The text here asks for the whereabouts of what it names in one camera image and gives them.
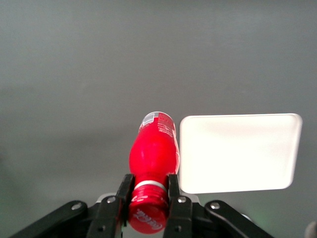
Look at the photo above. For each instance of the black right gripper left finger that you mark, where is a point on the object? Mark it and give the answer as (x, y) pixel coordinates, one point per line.
(111, 213)

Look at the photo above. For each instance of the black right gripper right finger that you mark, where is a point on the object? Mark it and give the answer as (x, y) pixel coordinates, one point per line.
(179, 215)

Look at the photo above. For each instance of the red coke bottle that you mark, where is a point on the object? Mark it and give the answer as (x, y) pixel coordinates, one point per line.
(153, 153)

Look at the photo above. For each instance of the beige plastic tray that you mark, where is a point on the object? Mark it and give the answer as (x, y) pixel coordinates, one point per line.
(237, 153)

